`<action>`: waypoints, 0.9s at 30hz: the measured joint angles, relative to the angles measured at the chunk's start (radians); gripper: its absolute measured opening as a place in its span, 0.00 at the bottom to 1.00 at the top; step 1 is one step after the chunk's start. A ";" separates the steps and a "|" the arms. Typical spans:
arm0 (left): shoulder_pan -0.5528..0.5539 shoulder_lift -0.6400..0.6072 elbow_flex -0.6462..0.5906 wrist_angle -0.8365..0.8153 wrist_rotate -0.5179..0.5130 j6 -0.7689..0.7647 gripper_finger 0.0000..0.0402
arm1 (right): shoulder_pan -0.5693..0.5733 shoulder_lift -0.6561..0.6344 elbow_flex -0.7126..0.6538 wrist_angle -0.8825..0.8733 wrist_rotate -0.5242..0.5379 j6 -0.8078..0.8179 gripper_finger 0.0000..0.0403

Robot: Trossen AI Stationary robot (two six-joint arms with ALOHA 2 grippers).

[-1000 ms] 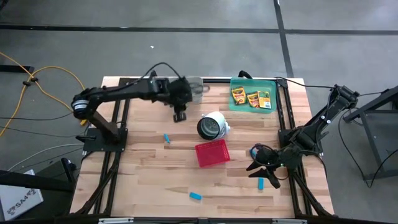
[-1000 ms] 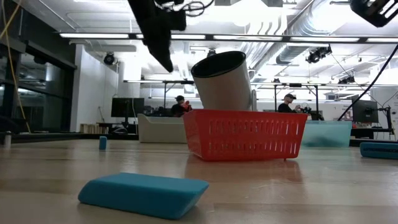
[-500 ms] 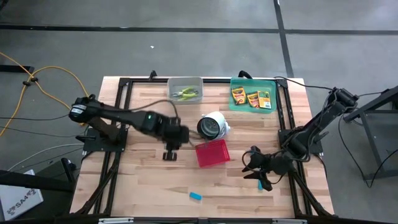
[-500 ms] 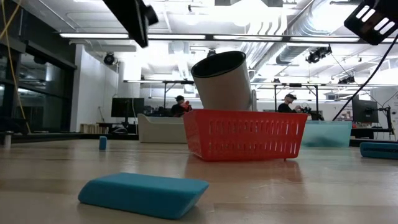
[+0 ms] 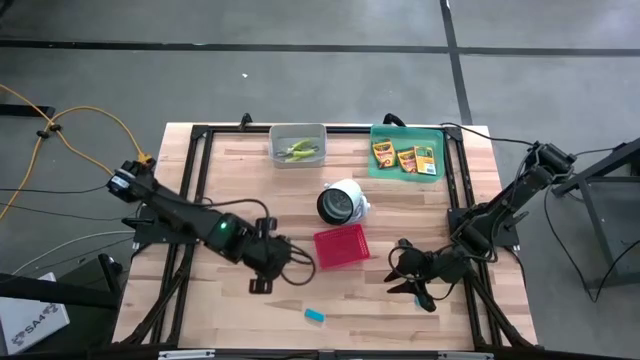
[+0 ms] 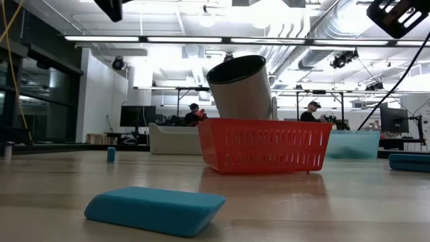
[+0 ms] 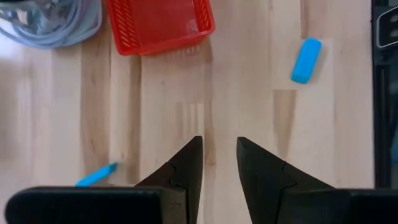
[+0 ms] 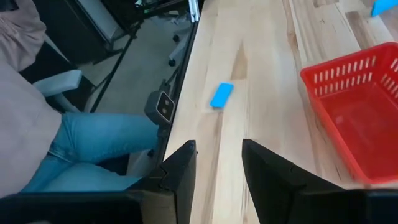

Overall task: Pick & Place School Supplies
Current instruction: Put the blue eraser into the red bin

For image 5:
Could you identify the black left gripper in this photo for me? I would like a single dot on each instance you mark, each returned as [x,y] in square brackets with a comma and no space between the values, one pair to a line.
[267,255]

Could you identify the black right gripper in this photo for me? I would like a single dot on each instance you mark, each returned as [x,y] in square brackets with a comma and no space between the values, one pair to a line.
[440,267]

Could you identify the red plastic basket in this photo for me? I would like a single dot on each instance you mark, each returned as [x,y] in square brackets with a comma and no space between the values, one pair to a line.
[342,247]

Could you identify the yellow crayon box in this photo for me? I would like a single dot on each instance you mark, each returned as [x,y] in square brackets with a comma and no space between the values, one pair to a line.
[407,161]
[425,160]
[383,153]

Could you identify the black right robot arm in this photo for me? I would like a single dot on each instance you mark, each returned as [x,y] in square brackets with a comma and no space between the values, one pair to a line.
[515,192]

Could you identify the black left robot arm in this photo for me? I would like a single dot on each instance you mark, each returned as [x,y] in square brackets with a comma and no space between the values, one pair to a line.
[175,210]

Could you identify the white cup dark inside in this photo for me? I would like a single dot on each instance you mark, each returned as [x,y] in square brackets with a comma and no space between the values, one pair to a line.
[350,192]

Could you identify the grey plastic bin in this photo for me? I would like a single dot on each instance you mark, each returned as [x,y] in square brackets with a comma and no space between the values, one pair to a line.
[280,132]

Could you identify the green plastic tray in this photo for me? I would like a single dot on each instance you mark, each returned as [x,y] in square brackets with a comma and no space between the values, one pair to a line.
[400,135]

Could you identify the black furniture piece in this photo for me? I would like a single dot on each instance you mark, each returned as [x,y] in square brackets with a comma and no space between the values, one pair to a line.
[50,292]

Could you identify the black metal stand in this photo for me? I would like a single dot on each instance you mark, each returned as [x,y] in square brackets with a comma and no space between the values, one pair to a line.
[600,165]

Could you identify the white box with logo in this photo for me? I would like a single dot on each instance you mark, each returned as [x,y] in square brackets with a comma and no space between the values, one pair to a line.
[35,325]

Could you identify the black floor bar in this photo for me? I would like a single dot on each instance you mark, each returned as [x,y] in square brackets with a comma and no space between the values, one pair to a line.
[25,110]

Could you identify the silver metal bracket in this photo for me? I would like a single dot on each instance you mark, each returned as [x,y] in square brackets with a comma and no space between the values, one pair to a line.
[465,356]
[185,355]

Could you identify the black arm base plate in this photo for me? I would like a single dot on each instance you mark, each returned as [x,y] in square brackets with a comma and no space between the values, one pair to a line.
[507,237]
[150,236]

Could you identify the black aluminium table frame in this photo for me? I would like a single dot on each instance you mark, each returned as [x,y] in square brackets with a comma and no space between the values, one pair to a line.
[345,129]

